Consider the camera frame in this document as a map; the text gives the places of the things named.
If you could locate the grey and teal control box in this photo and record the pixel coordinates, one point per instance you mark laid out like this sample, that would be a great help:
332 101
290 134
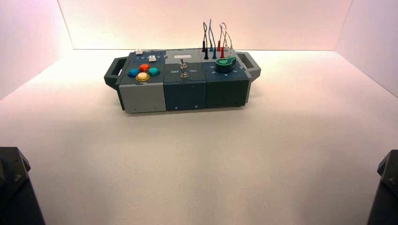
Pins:
186 93

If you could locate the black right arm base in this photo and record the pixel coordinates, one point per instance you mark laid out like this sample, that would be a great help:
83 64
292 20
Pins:
387 192

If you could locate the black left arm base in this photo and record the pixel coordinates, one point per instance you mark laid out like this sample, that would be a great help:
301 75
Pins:
15 192

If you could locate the green pointer rotary knob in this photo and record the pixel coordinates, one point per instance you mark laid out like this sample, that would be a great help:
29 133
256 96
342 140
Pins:
225 65

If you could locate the green round push button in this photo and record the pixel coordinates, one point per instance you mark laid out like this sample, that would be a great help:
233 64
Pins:
153 71

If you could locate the yellow round push button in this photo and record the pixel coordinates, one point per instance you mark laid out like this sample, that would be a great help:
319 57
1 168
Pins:
142 77

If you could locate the red round push button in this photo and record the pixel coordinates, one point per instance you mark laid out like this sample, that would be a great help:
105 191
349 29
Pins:
144 67

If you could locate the white slider knob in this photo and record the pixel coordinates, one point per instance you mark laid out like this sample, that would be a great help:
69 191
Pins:
152 58
139 52

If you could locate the blue round push button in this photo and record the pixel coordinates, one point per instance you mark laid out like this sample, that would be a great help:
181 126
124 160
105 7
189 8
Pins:
133 73

